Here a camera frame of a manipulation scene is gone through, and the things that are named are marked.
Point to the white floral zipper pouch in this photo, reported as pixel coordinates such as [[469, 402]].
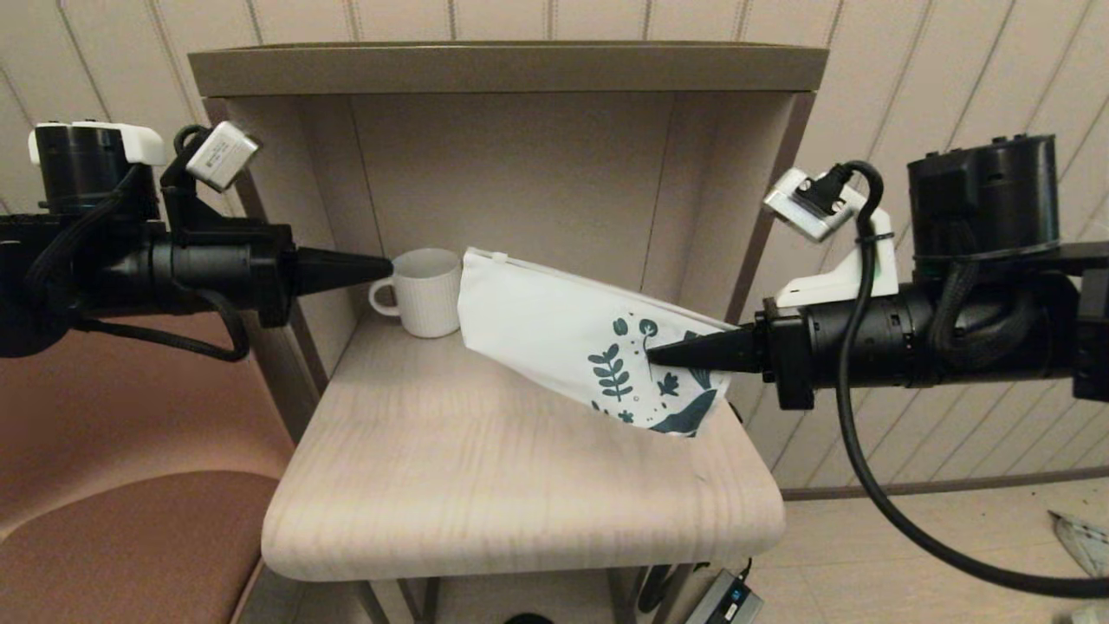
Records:
[[537, 329]]

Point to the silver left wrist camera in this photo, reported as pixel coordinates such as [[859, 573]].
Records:
[[221, 156]]

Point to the pink upholstered chair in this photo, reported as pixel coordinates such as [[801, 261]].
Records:
[[130, 485]]

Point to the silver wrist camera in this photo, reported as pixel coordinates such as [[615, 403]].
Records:
[[221, 156], [806, 208]]

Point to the dark metal table leg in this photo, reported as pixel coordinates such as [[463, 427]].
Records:
[[619, 598], [429, 602]]

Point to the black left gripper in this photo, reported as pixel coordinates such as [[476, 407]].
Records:
[[225, 269]]

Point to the grey power adapter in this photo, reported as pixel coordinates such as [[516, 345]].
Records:
[[723, 602]]

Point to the white ribbed ceramic mug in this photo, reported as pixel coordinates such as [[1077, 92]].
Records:
[[429, 299]]

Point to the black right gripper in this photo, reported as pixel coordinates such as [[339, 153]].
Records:
[[849, 342]]

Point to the beige wooden shelf hutch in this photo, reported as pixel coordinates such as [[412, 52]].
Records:
[[520, 68]]

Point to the white patterned floor item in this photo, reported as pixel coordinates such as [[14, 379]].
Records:
[[1087, 542], [1093, 615]]

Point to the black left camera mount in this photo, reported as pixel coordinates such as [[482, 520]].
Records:
[[178, 208]]

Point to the brown baseboard strip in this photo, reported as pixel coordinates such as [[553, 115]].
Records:
[[953, 485]]

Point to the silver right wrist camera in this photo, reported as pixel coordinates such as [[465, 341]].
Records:
[[806, 208]]

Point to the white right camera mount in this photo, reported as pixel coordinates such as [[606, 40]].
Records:
[[832, 286]]

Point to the black round floor object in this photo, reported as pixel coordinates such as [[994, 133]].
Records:
[[528, 620]]

